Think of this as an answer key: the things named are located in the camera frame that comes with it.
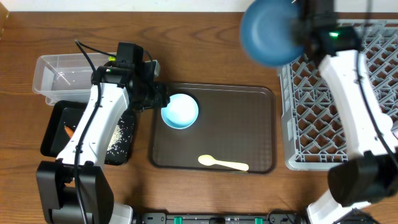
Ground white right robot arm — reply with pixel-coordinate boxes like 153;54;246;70
292;1;397;223

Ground brown serving tray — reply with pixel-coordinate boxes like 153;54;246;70
149;83;277;174

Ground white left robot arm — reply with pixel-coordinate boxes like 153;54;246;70
36;42;170;224

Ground cream plastic spoon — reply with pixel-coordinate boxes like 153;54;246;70
198;154;249;171

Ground light blue bowl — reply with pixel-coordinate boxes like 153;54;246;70
160;93;199;129

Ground clear plastic bin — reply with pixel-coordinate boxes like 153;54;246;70
32;52;144;106

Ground grey dishwasher rack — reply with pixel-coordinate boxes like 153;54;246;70
277;19;397;171

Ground dark blue plate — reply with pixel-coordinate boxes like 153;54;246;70
239;0;304;67

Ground rice grains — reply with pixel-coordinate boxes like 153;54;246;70
107;118;134;156

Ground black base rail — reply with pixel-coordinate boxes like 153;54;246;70
132;209;308;224

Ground black waste tray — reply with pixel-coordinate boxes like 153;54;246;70
40;101;136;166

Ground orange carrot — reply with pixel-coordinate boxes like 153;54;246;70
64;126;74;138

